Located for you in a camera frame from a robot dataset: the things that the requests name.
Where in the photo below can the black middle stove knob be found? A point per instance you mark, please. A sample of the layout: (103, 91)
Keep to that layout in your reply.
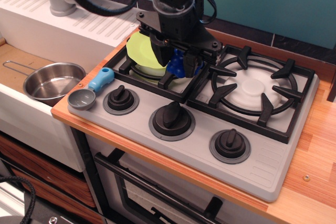
(172, 122)

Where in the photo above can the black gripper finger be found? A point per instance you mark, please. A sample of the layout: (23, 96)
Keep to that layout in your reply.
(191, 63)
(162, 49)

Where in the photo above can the lime green plastic plate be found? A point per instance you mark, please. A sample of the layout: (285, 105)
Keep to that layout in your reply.
(139, 49)

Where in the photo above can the black left stove knob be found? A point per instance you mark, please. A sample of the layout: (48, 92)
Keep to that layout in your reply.
(121, 101)

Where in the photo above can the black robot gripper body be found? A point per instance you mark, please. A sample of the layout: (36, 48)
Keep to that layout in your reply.
(184, 31)

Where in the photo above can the stainless steel pot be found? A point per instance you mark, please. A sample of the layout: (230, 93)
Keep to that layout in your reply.
(50, 83)

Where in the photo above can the blue toy blueberry cluster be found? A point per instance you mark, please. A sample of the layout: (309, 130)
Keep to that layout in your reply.
(175, 65)

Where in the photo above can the white toy sink unit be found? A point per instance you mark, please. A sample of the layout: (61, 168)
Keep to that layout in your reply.
(31, 36)

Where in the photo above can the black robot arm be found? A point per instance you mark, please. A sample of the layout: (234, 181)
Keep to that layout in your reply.
(174, 7)

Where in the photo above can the wooden drawer front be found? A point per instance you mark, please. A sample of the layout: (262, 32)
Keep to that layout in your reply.
(54, 182)

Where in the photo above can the oven door with handle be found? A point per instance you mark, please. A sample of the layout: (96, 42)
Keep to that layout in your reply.
(154, 196)

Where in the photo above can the black right stove knob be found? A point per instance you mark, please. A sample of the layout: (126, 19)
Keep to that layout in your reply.
(230, 147)

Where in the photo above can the black burner grate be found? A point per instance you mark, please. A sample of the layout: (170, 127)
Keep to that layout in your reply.
(157, 81)
(256, 92)

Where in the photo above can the black right burner grate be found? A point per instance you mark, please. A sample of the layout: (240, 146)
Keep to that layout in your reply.
(256, 92)

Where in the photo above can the blue grey toy spoon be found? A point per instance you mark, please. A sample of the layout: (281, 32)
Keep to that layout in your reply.
(84, 99)

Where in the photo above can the grey toy stove top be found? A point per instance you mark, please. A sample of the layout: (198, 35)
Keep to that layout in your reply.
(261, 174)

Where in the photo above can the black stove knob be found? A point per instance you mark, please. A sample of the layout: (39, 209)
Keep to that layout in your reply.
(230, 147)
(172, 122)
(121, 101)

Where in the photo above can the black left burner grate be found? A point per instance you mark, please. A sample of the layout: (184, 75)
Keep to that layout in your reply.
(157, 81)

